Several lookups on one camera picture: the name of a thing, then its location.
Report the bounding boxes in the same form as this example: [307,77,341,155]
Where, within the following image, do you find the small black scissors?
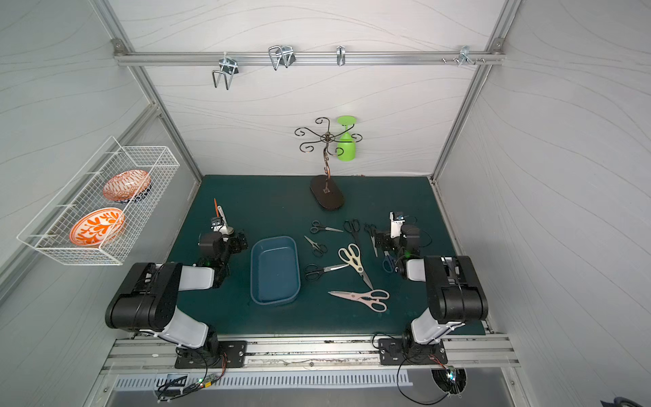
[304,236,328,258]
[310,220,343,234]

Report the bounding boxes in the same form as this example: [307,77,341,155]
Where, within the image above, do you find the pink handled scissors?
[329,289,390,313]

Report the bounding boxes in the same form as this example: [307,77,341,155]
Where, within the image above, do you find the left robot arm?
[105,232,249,357]

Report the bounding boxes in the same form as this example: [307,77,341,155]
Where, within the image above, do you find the aluminium top rail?
[115,49,506,68]

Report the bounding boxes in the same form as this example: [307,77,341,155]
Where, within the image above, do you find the orange patterned bowl rear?
[103,170,152,204]

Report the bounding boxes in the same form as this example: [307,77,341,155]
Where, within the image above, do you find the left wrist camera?
[210,216,227,232]

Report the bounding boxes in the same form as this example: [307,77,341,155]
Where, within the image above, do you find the metal spoon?
[218,205,234,236]

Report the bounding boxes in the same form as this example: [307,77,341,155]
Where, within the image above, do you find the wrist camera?
[210,216,227,232]
[389,212,405,238]

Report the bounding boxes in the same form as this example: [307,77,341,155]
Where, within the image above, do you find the round fan with led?
[432,366,467,395]

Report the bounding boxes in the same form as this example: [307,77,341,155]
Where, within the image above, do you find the white vented cable duct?
[114,369,413,392]

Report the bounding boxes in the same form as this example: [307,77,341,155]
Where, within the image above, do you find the copper hook stand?
[294,117,363,211]

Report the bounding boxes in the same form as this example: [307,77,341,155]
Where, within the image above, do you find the blue handled scissors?
[382,250,398,273]

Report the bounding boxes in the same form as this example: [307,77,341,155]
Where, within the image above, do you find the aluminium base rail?
[101,334,520,375]

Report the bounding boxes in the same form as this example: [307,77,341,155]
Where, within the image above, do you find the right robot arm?
[375,224,488,346]

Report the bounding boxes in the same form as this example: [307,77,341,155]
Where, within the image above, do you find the metal hook right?
[441,46,486,66]

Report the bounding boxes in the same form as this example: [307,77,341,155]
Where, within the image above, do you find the orange patterned bowl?
[69,207,125,247]
[103,170,152,204]

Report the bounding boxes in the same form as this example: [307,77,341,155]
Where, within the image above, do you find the double wire hook left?
[212,53,239,90]

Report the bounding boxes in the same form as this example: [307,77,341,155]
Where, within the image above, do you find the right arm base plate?
[374,337,448,367]

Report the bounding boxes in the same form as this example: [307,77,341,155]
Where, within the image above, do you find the green cup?
[336,115,357,162]

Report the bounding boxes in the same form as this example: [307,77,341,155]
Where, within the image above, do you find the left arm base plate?
[174,340,248,370]

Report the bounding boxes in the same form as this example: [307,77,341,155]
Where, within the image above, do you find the blue storage box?
[250,236,301,306]

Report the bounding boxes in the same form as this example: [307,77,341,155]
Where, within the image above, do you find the white wire basket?
[17,137,180,266]

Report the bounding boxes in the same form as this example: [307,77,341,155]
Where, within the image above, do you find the orange patterned bowl front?
[69,207,125,247]

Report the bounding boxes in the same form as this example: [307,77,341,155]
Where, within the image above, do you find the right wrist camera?
[389,212,405,238]

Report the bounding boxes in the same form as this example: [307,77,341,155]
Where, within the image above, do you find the cream handled scissors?
[337,244,374,290]

